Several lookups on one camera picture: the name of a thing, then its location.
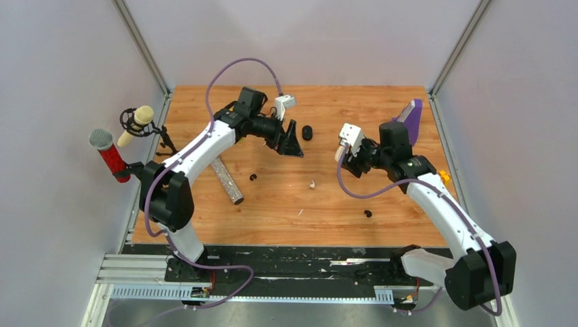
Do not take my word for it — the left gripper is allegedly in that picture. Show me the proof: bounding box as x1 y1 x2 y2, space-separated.
249 111 304 158

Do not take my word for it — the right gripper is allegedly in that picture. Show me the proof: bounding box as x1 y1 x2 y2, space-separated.
339 138 390 178

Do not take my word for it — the white earbud charging case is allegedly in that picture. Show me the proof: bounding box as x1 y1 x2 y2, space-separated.
334 146 345 161

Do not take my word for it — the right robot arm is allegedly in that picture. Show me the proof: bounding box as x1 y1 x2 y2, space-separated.
335 121 517 317

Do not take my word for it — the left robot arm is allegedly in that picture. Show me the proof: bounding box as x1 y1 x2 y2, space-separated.
139 87 303 281

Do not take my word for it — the black earbud charging case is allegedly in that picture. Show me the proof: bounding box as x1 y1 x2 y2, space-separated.
302 125 314 141

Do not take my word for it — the purple stand with phone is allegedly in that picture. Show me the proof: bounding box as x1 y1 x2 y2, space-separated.
392 99 423 146

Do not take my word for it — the silver glitter microphone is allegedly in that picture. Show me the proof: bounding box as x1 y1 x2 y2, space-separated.
211 157 244 205

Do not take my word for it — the colourful toy car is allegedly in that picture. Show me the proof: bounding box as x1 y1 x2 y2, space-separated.
438 170 451 185

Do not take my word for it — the beige microphone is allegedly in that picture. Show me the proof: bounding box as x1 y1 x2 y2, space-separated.
117 106 155 147

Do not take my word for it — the red microphone grey head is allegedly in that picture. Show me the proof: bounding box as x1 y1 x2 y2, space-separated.
89 128 130 183

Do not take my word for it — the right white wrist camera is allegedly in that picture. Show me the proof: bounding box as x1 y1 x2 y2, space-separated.
339 123 365 157

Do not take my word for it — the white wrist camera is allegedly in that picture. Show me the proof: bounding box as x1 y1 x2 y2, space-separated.
339 123 365 157
273 95 296 121

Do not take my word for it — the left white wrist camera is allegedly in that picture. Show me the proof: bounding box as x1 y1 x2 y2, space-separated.
273 95 296 121

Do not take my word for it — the black mounting rail base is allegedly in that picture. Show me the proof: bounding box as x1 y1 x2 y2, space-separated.
121 244 438 299

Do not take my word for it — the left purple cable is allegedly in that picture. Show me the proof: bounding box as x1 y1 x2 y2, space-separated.
143 57 284 310

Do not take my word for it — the purple cable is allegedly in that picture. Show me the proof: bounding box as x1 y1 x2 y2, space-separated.
337 144 503 316
143 57 284 310

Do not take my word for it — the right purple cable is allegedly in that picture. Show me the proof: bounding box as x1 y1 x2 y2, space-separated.
337 144 503 316

